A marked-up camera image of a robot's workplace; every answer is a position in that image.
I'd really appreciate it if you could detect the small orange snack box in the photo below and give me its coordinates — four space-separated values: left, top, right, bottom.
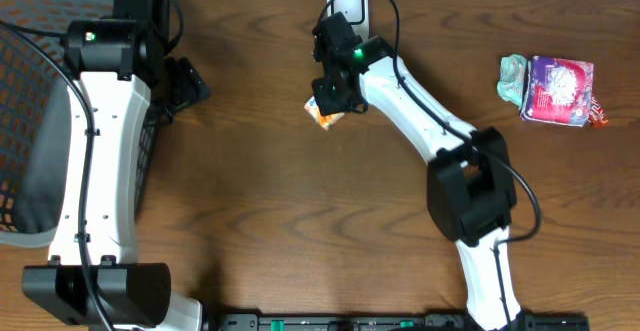
304 96 345 130

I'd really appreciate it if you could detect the purple red snack bag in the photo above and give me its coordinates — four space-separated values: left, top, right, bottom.
520 56 594 127

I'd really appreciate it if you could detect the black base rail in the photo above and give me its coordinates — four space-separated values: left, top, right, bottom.
203 313 591 331

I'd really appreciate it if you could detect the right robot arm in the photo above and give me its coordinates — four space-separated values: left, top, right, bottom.
312 13 521 330

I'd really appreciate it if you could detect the red orange snack bar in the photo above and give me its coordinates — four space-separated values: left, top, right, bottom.
588 95 609 128

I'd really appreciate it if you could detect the white barcode scanner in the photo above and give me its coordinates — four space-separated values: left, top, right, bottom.
326 0 370 41

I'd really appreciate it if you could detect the grey plastic mesh basket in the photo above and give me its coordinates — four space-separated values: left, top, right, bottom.
0 0 164 250

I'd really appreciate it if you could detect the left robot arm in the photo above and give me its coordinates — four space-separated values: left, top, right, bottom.
22 0 210 331

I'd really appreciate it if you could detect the mint green snack packet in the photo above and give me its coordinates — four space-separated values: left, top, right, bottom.
496 54 527 108

